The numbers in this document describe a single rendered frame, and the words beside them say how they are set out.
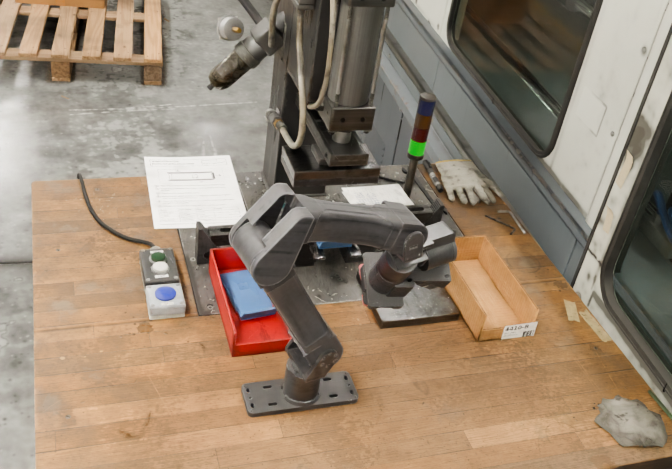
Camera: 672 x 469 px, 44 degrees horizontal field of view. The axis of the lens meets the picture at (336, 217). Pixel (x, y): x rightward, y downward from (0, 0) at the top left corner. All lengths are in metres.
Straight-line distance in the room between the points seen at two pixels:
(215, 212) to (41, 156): 2.00
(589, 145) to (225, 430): 1.07
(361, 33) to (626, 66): 0.64
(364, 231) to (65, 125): 2.91
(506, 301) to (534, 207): 0.44
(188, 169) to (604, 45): 1.01
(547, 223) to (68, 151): 2.35
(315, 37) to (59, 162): 2.32
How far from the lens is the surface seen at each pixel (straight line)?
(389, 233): 1.28
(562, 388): 1.65
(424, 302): 1.70
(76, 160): 3.78
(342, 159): 1.61
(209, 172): 2.03
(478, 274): 1.84
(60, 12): 4.87
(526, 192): 2.21
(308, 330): 1.34
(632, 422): 1.62
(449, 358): 1.63
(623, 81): 1.90
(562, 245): 2.06
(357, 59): 1.54
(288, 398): 1.46
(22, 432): 2.64
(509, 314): 1.76
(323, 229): 1.21
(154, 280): 1.65
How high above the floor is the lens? 1.99
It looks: 35 degrees down
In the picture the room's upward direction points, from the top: 9 degrees clockwise
